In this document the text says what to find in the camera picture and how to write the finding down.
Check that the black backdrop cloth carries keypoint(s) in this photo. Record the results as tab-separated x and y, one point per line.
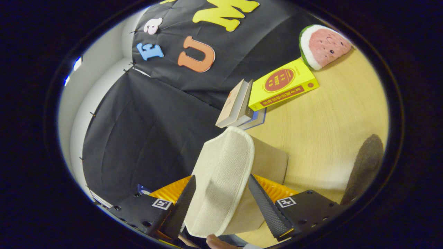
145	138

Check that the yellow book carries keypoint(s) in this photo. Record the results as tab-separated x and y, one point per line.
280	84

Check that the grey book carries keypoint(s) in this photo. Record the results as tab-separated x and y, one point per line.
248	113

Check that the beige book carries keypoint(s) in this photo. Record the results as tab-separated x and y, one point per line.
233	103

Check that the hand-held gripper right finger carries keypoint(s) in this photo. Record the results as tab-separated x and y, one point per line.
268	207

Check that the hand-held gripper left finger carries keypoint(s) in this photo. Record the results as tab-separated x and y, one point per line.
183	207

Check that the brown fuzzy shoe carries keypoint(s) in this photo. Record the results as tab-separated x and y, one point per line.
365	162

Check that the large ceiling light panel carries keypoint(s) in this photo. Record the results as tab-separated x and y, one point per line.
77	65

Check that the watermelon slice plush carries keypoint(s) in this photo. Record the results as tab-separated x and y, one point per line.
325	45

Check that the beige fabric storage box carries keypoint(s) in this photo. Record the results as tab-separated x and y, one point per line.
221	173

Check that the blue book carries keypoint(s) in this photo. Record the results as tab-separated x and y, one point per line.
259	119

